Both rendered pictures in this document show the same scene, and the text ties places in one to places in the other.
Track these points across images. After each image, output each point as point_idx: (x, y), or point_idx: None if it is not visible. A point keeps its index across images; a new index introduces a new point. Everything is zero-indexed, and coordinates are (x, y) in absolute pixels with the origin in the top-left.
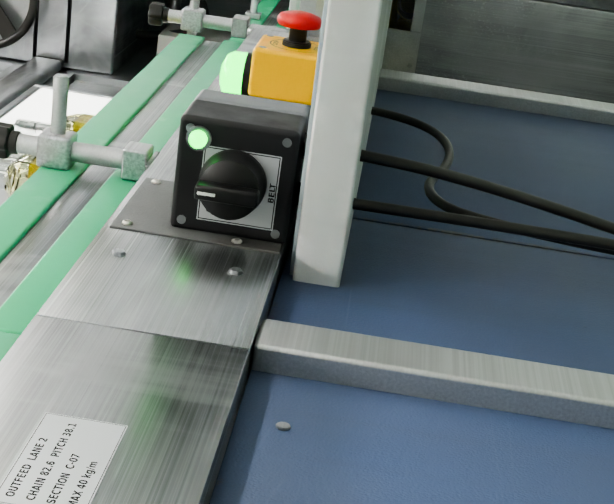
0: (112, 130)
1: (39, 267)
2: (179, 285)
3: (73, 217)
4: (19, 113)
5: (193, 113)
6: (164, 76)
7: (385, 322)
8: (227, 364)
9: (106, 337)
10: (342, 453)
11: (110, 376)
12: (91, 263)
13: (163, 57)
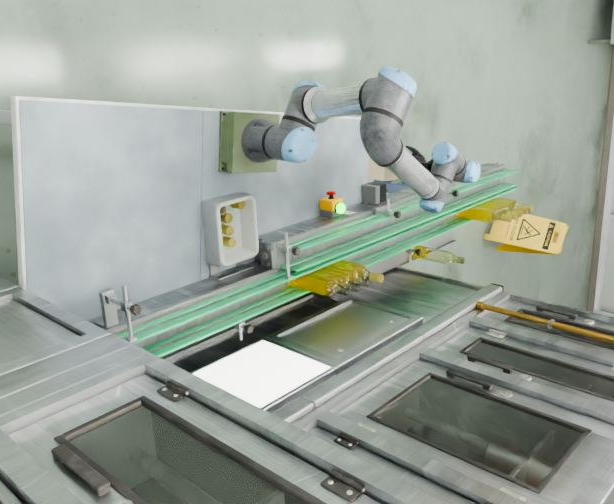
0: (368, 221)
1: (407, 204)
2: (394, 196)
3: (394, 210)
4: (276, 395)
5: (384, 183)
6: (331, 234)
7: None
8: (398, 191)
9: (409, 193)
10: (391, 192)
11: (412, 191)
12: (403, 198)
13: (320, 240)
